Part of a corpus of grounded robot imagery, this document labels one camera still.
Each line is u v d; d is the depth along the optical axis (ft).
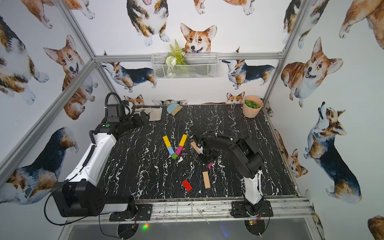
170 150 3.12
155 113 3.81
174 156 3.04
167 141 3.27
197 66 3.03
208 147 2.41
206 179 2.75
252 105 3.49
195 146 3.16
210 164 2.92
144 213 2.40
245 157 1.65
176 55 2.69
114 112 1.96
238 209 2.40
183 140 3.30
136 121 2.37
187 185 2.68
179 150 3.12
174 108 3.92
